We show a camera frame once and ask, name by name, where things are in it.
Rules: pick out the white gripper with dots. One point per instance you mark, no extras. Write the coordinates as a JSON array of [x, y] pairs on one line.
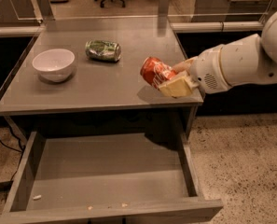
[[207, 69]]

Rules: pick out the red coke can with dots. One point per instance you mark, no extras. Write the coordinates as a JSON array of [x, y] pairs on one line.
[[155, 72]]

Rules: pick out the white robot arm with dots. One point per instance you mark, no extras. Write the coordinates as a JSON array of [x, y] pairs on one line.
[[250, 60]]

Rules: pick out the green soda can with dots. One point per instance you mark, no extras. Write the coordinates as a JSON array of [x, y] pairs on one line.
[[103, 50]]

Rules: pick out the grey open top drawer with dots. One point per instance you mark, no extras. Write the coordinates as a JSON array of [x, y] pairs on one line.
[[125, 178]]

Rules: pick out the grey cabinet table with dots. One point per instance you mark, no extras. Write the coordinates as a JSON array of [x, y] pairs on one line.
[[95, 85]]

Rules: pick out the white bowl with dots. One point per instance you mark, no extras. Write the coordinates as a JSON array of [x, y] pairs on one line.
[[55, 65]]

